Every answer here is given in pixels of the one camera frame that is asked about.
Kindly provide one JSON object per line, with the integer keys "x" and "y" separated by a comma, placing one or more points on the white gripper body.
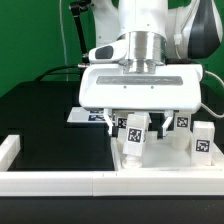
{"x": 172, "y": 87}

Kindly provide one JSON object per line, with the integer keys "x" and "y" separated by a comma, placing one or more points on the white marker base sheet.
{"x": 80, "y": 115}

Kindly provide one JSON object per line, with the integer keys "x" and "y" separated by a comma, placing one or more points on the white square tabletop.
{"x": 169, "y": 154}

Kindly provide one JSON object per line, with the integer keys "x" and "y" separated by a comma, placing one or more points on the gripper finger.
{"x": 108, "y": 121}
{"x": 168, "y": 118}

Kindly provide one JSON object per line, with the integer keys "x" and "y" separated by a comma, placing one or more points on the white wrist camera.
{"x": 112, "y": 52}

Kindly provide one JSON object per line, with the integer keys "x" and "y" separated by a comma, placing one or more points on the white U-shaped fence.
{"x": 202, "y": 181}

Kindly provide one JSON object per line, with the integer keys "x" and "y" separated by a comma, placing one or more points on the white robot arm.
{"x": 143, "y": 57}

